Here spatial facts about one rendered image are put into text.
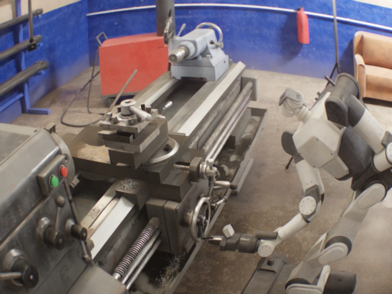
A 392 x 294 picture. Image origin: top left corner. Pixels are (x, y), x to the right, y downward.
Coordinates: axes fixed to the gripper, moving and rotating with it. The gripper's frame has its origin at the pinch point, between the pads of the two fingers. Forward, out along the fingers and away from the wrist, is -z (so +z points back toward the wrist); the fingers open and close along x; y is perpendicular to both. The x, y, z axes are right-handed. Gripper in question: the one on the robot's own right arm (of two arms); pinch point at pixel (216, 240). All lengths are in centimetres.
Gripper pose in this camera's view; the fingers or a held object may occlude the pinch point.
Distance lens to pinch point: 180.4
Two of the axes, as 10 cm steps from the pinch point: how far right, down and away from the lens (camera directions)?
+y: 0.0, 9.5, 3.0
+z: 9.5, 1.0, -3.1
